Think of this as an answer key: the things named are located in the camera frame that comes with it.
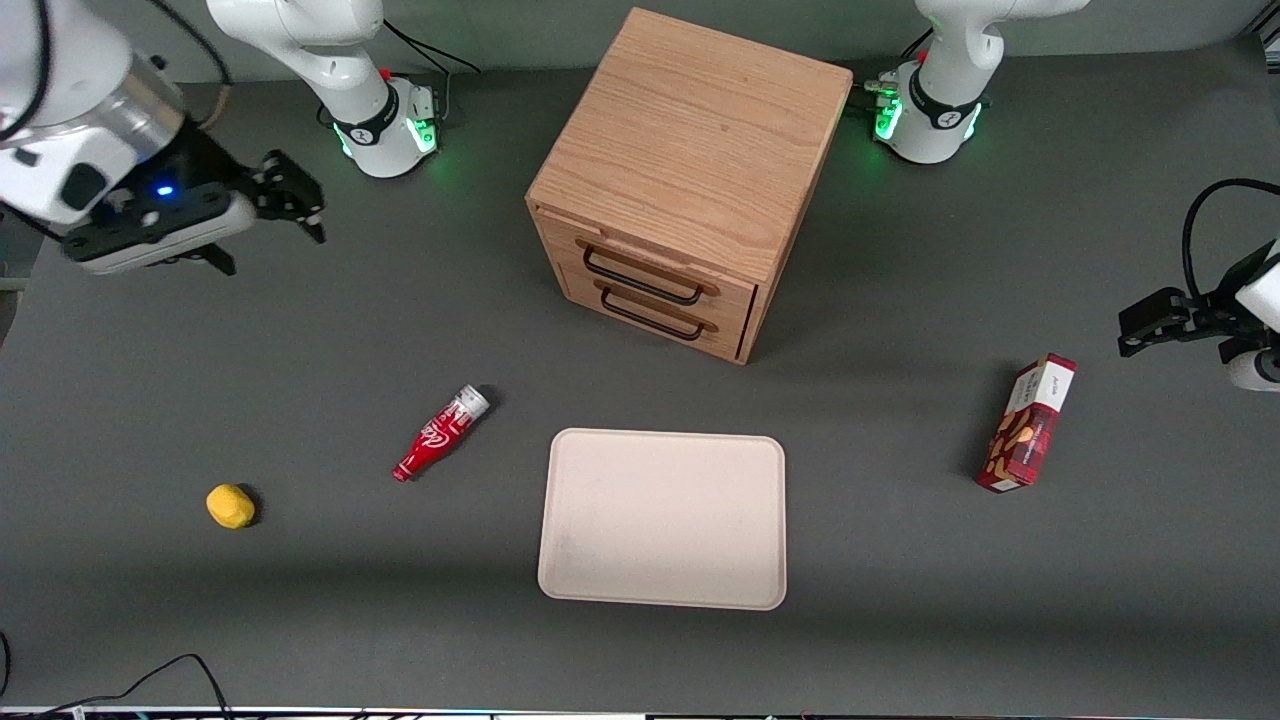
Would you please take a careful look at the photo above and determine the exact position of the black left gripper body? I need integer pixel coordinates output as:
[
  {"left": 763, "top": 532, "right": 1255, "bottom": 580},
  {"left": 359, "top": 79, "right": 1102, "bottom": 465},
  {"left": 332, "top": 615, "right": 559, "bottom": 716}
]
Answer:
[{"left": 1188, "top": 244, "right": 1277, "bottom": 347}]

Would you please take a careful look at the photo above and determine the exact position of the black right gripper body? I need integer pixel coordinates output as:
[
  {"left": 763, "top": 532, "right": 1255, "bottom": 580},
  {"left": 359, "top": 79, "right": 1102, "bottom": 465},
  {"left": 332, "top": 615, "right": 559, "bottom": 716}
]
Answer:
[{"left": 118, "top": 125, "right": 266, "bottom": 209}]

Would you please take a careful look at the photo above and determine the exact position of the wooden drawer with black handle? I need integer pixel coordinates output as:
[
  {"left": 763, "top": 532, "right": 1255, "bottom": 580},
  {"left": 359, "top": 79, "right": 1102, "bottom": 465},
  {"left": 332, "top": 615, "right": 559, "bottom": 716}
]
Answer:
[
  {"left": 560, "top": 265, "right": 753, "bottom": 364},
  {"left": 535, "top": 205, "right": 759, "bottom": 323}
]

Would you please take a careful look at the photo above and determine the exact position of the wooden drawer cabinet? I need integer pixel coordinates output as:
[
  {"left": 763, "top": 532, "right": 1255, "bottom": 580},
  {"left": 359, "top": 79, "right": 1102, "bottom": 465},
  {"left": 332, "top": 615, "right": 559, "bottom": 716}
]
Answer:
[{"left": 525, "top": 7, "right": 854, "bottom": 366}]

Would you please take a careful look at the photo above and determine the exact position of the red snack box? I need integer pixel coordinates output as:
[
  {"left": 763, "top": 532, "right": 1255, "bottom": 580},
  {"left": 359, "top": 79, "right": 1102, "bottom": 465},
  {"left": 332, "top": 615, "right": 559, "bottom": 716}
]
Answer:
[{"left": 976, "top": 353, "right": 1078, "bottom": 494}]

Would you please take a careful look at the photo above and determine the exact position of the yellow lemon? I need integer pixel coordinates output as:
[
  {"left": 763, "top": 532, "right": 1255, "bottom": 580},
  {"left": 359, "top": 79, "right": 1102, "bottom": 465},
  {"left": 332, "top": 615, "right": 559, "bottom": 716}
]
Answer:
[{"left": 206, "top": 484, "right": 257, "bottom": 529}]

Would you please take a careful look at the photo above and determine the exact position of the red cola bottle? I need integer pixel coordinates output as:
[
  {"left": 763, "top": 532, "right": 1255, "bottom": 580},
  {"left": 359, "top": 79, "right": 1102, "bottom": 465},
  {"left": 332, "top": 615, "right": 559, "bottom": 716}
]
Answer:
[{"left": 392, "top": 385, "right": 492, "bottom": 483}]

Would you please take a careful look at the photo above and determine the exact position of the beige plastic tray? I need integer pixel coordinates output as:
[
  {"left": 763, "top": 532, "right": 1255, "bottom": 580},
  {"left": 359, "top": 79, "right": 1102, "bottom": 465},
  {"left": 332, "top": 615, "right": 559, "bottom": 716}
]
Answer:
[{"left": 537, "top": 428, "right": 788, "bottom": 611}]

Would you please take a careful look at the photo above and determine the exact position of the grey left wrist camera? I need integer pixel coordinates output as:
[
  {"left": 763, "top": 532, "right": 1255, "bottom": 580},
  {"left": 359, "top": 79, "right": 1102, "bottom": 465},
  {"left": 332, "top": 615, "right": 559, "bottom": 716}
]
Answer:
[{"left": 1226, "top": 345, "right": 1280, "bottom": 393}]

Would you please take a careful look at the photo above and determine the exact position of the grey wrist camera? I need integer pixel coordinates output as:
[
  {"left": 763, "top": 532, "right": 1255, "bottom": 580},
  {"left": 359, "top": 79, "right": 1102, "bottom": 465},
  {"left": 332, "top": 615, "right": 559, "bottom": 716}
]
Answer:
[
  {"left": 62, "top": 185, "right": 257, "bottom": 275},
  {"left": 1226, "top": 345, "right": 1280, "bottom": 393}
]

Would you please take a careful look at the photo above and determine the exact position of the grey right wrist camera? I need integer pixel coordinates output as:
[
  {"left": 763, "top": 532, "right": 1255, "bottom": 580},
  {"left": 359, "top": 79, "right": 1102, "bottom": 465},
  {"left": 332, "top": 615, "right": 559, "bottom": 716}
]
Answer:
[{"left": 62, "top": 185, "right": 257, "bottom": 275}]

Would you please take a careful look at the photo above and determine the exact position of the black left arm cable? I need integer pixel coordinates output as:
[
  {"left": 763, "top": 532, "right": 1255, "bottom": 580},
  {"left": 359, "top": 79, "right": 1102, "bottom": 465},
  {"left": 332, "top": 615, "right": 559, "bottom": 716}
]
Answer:
[{"left": 1181, "top": 178, "right": 1280, "bottom": 301}]

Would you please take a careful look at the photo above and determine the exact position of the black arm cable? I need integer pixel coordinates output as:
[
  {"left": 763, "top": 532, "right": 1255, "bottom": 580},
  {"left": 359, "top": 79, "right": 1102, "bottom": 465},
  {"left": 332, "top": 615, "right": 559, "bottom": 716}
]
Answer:
[
  {"left": 0, "top": 0, "right": 234, "bottom": 143},
  {"left": 1181, "top": 178, "right": 1280, "bottom": 301}
]

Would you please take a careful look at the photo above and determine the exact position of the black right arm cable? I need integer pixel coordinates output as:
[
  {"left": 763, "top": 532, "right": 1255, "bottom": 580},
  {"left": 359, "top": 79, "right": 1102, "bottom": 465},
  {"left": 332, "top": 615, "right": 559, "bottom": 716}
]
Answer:
[{"left": 0, "top": 0, "right": 234, "bottom": 143}]

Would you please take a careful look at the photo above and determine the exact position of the black right base cable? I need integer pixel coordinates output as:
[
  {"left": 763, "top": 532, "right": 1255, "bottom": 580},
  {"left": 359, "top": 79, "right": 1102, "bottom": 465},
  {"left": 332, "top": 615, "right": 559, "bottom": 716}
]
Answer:
[{"left": 382, "top": 20, "right": 482, "bottom": 123}]

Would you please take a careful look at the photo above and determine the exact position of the black floor cable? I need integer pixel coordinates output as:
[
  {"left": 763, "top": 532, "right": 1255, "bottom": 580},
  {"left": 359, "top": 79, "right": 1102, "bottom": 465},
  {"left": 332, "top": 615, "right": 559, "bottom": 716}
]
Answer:
[{"left": 0, "top": 654, "right": 234, "bottom": 720}]

